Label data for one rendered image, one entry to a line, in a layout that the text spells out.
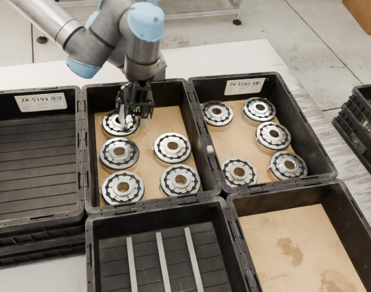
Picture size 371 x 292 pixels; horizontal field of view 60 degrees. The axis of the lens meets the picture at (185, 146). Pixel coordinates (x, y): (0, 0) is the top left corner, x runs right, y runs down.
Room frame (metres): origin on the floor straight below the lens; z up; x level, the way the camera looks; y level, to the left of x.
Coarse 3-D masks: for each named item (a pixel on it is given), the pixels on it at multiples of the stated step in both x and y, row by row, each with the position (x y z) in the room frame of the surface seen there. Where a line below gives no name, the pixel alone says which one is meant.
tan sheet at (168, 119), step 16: (160, 112) 0.69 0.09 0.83; (176, 112) 0.70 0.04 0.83; (96, 128) 0.59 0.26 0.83; (144, 128) 0.62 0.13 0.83; (160, 128) 0.62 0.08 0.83; (176, 128) 0.63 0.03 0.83; (96, 144) 0.53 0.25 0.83; (144, 144) 0.56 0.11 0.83; (144, 160) 0.50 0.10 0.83; (192, 160) 0.52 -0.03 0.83; (144, 176) 0.45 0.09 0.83; (160, 176) 0.46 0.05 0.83; (160, 192) 0.41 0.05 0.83
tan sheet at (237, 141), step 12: (240, 108) 0.76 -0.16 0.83; (240, 120) 0.71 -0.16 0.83; (276, 120) 0.73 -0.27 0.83; (216, 132) 0.64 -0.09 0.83; (228, 132) 0.65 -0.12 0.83; (240, 132) 0.66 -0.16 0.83; (252, 132) 0.66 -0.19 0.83; (216, 144) 0.59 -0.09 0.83; (228, 144) 0.60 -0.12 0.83; (240, 144) 0.61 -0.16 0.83; (252, 144) 0.62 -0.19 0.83; (228, 156) 0.56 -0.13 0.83; (240, 156) 0.56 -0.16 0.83; (252, 156) 0.57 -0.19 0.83; (264, 156) 0.58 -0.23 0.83; (264, 168) 0.54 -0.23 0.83; (264, 180) 0.50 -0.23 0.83
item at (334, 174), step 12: (252, 72) 0.82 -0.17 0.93; (264, 72) 0.83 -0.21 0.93; (276, 72) 0.84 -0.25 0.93; (192, 84) 0.72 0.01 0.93; (192, 96) 0.67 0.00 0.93; (288, 96) 0.74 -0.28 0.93; (300, 108) 0.69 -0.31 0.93; (204, 120) 0.59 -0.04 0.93; (204, 132) 0.55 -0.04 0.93; (312, 132) 0.60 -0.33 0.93; (216, 156) 0.47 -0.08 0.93; (324, 156) 0.53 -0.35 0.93; (216, 168) 0.44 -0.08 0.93; (288, 180) 0.44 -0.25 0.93; (300, 180) 0.44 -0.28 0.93; (312, 180) 0.45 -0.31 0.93; (228, 192) 0.38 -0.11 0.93
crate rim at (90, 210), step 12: (96, 84) 0.66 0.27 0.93; (108, 84) 0.67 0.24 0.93; (120, 84) 0.68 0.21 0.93; (84, 96) 0.61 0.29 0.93; (84, 108) 0.57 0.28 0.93; (192, 108) 0.63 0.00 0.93; (84, 120) 0.53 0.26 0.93; (84, 132) 0.49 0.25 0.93; (84, 144) 0.45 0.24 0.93; (204, 144) 0.51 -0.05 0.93; (84, 156) 0.42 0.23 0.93; (84, 168) 0.39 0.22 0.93; (84, 180) 0.36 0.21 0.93; (216, 180) 0.41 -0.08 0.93; (84, 192) 0.33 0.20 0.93; (204, 192) 0.37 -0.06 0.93; (216, 192) 0.37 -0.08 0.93; (120, 204) 0.31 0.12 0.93; (132, 204) 0.32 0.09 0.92; (144, 204) 0.32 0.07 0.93; (156, 204) 0.32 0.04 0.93
